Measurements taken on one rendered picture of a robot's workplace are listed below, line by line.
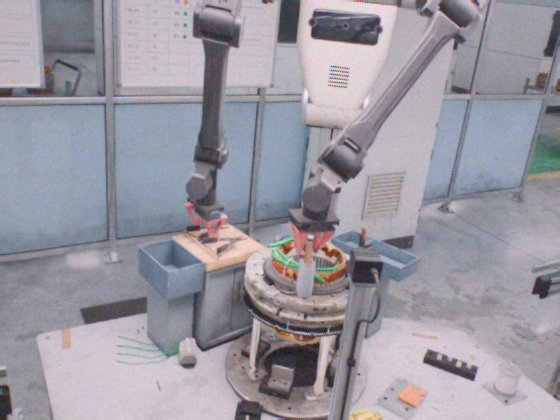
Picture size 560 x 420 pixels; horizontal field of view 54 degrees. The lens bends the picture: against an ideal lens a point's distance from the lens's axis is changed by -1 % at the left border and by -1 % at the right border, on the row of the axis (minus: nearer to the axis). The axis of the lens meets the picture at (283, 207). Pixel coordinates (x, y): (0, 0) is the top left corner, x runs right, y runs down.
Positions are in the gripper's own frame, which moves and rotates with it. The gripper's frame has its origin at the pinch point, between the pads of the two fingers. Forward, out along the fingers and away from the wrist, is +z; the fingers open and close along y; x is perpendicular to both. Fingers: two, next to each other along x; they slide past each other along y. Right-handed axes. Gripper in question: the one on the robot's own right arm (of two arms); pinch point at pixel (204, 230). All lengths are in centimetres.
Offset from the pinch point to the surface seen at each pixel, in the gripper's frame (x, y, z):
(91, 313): 9, -126, 115
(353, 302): -20, 74, -28
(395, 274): 37, 42, 4
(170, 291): -18.6, 13.7, 6.5
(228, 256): -0.8, 13.5, 1.5
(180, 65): 91, -175, -4
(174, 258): -9.0, -1.5, 7.6
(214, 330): -5.0, 14.6, 24.3
